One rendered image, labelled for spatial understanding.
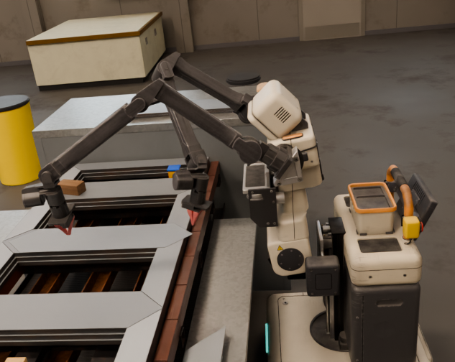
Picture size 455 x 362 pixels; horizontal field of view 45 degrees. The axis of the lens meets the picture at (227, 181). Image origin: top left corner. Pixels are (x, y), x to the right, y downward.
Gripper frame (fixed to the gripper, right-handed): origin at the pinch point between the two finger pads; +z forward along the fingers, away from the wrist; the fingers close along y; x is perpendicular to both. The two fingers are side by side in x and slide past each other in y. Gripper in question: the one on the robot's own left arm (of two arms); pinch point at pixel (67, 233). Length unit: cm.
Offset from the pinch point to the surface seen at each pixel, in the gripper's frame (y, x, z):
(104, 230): -19.6, 3.9, 17.6
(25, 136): -252, -154, 121
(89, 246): -8.6, 1.5, 15.1
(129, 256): -4.6, 17.5, 16.8
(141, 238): -12.7, 21.0, 15.5
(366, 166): -242, 141, 155
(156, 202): -48, 18, 27
